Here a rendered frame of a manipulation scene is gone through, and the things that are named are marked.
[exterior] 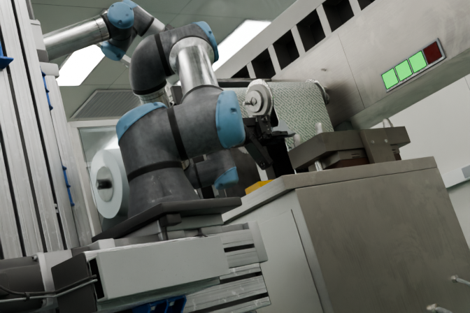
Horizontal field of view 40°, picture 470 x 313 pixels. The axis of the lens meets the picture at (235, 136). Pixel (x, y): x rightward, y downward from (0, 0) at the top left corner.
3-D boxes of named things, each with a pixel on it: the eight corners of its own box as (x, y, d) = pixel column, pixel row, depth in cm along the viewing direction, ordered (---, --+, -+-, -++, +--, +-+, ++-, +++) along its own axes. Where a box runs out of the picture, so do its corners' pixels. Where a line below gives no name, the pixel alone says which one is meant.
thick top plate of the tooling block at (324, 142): (292, 170, 202) (287, 151, 204) (376, 159, 227) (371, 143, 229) (326, 151, 190) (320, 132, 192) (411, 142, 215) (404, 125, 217)
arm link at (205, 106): (185, 172, 135) (165, 66, 181) (254, 152, 135) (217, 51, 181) (168, 124, 128) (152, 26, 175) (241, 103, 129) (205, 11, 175)
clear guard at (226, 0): (97, 40, 301) (98, 40, 301) (186, 97, 318) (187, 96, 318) (219, -109, 223) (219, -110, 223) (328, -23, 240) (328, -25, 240)
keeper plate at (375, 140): (370, 165, 199) (359, 132, 202) (391, 163, 205) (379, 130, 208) (376, 162, 197) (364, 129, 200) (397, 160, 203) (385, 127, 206)
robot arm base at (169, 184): (162, 207, 122) (150, 157, 125) (115, 230, 131) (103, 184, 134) (217, 202, 133) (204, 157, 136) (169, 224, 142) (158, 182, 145)
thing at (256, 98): (263, 108, 215) (249, 114, 221) (267, 108, 216) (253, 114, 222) (258, 86, 216) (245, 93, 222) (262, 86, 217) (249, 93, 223)
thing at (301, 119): (290, 158, 209) (273, 105, 214) (340, 153, 224) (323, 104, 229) (291, 158, 209) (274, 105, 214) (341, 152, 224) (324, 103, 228)
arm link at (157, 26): (149, 28, 202) (137, 41, 208) (161, 38, 204) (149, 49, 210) (157, 13, 207) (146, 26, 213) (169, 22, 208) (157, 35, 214)
